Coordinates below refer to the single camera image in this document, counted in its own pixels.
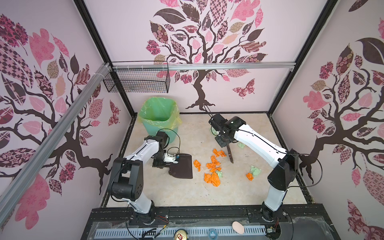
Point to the black wire basket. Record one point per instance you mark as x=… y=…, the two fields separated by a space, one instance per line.
x=138 y=77

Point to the green scrap front right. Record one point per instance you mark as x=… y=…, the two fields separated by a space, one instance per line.
x=255 y=171

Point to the large orange scrap by dustpan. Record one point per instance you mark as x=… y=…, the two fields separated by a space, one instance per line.
x=197 y=165

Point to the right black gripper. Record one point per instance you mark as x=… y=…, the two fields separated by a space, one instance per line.
x=221 y=144

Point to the green scrap back centre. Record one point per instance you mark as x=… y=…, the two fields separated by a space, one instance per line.
x=214 y=132

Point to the orange scrap near bin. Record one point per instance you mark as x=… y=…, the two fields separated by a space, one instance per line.
x=215 y=164

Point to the silver aluminium rail left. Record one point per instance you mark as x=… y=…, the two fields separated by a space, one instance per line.
x=13 y=193

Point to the green scrap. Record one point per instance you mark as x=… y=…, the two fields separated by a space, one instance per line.
x=255 y=171
x=219 y=173
x=214 y=132

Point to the dark brown hand brush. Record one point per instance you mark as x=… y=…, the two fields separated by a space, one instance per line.
x=228 y=148

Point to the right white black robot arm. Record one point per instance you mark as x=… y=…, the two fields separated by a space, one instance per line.
x=285 y=163

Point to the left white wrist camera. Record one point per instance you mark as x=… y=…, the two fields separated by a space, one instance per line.
x=171 y=158

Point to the dark brown dustpan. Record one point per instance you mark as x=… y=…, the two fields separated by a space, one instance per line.
x=183 y=169

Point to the silver aluminium rail back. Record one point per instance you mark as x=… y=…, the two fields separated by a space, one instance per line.
x=222 y=66

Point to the green scrap front centre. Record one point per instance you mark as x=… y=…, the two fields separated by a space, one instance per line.
x=219 y=173

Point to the orange scrap front right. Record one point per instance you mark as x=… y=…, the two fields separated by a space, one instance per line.
x=250 y=176

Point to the green bin with liner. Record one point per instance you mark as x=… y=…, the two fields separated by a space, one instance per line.
x=160 y=114

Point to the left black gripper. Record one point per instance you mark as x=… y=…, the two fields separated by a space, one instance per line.
x=159 y=164

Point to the beige oval disc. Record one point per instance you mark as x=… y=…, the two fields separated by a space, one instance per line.
x=238 y=228

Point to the orange scrap front centre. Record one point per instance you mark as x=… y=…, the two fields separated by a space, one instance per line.
x=213 y=179

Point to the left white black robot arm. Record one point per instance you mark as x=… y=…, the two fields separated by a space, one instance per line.
x=127 y=179

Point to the silver aluminium rail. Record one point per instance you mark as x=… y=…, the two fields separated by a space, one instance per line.
x=13 y=193
x=222 y=66

